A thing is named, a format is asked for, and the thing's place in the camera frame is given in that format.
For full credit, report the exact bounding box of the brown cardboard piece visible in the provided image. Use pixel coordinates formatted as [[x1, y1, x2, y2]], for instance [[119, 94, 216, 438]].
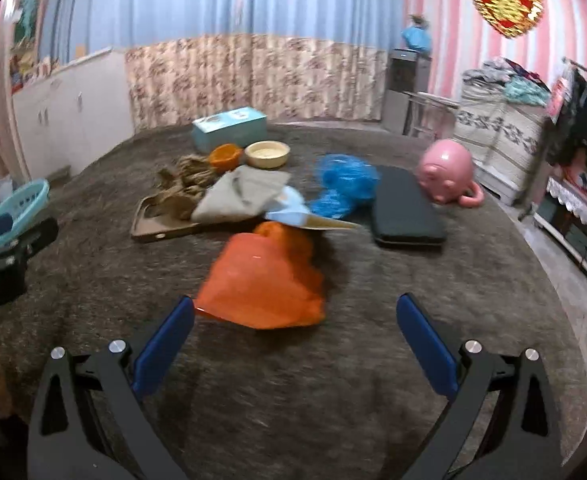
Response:
[[301, 212, 360, 234]]

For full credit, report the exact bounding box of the black flat case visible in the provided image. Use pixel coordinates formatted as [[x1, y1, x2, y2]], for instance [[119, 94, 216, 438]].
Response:
[[371, 165, 447, 250]]

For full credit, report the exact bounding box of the small orange bowl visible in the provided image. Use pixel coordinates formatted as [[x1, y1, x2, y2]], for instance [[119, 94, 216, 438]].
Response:
[[208, 143, 244, 171]]

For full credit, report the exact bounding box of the clutter on cabinet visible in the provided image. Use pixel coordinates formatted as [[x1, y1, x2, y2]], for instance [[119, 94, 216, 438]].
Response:
[[9, 49, 66, 93]]

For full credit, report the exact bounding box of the red heart wall decoration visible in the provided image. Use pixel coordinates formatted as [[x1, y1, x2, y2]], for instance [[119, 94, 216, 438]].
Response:
[[469, 0, 545, 40]]

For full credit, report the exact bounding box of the blue plastic bag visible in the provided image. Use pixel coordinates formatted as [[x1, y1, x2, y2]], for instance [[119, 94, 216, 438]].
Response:
[[310, 153, 381, 220]]

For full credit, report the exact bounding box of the blue bag on dispenser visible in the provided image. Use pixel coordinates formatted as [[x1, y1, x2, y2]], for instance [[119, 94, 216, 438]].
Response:
[[400, 14, 433, 54]]

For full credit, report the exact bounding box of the light blue plastic basket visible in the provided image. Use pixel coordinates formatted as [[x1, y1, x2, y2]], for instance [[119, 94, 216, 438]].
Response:
[[0, 179, 51, 242]]

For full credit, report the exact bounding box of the metal folding rack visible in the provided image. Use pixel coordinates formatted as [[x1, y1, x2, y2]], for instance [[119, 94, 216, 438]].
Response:
[[402, 90, 460, 139]]

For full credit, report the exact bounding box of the pile of folded bedding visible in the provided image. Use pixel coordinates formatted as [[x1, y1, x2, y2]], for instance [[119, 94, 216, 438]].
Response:
[[453, 57, 550, 207]]

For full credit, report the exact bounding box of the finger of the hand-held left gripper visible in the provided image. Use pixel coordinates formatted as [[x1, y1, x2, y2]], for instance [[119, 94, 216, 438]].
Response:
[[0, 213, 59, 263]]

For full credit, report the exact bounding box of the grey water dispenser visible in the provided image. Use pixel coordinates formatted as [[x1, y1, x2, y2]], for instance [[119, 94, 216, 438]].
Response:
[[381, 49, 433, 134]]

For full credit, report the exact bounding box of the pink piggy bank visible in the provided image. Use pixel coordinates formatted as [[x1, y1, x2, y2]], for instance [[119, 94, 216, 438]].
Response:
[[418, 140, 485, 209]]

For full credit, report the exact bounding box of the table with lace cloth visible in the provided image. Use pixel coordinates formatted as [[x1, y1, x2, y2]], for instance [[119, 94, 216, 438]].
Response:
[[532, 174, 587, 283]]

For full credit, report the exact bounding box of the white cabinet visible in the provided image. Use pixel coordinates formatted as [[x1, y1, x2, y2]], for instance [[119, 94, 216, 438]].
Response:
[[10, 47, 136, 180]]

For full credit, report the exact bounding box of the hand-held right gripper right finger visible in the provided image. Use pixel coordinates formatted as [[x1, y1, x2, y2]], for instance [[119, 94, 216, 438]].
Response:
[[396, 292, 561, 480]]

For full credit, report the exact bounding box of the wall poster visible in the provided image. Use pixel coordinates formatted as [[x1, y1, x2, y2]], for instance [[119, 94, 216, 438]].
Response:
[[11, 0, 45, 48]]

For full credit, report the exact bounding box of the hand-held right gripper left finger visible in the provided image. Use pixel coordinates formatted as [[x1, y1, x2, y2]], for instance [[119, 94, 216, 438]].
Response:
[[27, 296, 195, 480]]

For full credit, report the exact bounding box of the cream bowl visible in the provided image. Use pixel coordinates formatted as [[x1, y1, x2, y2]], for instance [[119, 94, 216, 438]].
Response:
[[244, 140, 291, 170]]

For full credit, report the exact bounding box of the grey fuzzy blanket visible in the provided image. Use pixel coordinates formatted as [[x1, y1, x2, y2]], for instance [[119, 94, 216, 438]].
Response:
[[0, 119, 587, 480]]

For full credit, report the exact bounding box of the brown paper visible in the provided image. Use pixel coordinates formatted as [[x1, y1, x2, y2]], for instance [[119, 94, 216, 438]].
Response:
[[154, 154, 220, 222]]

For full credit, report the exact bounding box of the clothes rack with clothes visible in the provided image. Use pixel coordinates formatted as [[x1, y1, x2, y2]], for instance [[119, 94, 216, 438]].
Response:
[[545, 57, 587, 173]]

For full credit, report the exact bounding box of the orange plastic bag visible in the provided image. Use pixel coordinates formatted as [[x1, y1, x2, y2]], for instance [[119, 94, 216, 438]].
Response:
[[194, 221, 326, 330]]

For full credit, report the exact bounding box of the light blue cardboard box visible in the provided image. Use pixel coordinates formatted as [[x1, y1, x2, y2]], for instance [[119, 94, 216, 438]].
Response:
[[191, 107, 268, 155]]

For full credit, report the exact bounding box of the brown flat tray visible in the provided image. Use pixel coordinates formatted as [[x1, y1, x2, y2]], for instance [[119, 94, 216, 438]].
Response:
[[130, 195, 256, 244]]

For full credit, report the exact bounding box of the blue and floral curtain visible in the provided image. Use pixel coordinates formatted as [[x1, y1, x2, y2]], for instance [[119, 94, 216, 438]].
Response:
[[38, 0, 407, 131]]

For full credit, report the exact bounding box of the grey folded cloth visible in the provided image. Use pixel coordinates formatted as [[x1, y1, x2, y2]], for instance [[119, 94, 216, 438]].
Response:
[[191, 165, 292, 224]]

